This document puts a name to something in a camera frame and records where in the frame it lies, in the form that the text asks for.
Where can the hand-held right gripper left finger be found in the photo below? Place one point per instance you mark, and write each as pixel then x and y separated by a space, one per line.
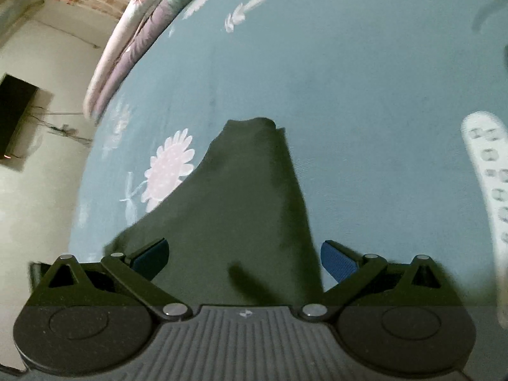
pixel 151 261

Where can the bed with blue-grey printed sheet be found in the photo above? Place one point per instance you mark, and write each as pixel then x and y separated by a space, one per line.
pixel 357 107

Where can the black wall-mounted screen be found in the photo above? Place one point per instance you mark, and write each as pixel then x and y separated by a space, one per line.
pixel 16 117

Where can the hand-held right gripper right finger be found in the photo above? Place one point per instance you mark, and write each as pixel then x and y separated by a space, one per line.
pixel 337 264

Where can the folded pink purple floral quilt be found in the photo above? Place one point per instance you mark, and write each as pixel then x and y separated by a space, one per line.
pixel 135 35

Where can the dark green shorts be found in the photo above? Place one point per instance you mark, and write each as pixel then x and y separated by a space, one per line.
pixel 238 206

